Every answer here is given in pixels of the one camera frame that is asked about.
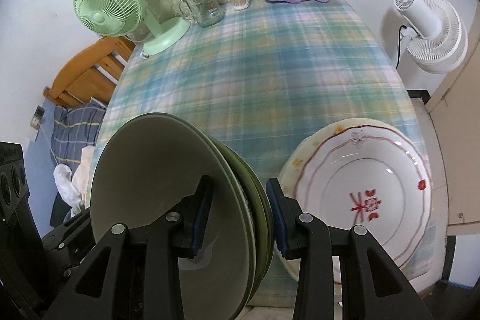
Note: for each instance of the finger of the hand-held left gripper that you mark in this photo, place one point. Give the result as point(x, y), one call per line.
point(67, 241)

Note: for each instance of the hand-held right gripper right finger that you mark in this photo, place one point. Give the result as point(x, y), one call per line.
point(277, 222)

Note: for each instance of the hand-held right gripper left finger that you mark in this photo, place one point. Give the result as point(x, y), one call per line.
point(200, 222)

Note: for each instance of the large yellow floral plate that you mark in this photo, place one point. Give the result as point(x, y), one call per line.
point(296, 162)

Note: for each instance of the white plate with red pattern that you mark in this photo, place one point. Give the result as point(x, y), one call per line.
point(356, 173)

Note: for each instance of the white cloth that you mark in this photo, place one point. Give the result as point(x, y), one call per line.
point(63, 177)

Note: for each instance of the blue striped bedding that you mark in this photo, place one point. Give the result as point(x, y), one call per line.
point(71, 132)

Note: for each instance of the beige door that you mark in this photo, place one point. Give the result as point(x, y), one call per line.
point(465, 136)

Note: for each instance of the glass jar with dark lid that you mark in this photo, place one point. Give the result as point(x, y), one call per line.
point(204, 7)

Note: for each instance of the green desk fan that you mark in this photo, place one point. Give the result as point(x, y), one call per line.
point(99, 5)

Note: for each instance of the white standing fan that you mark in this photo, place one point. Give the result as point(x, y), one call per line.
point(423, 16)

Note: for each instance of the wall socket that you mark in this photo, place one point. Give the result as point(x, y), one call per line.
point(37, 113)

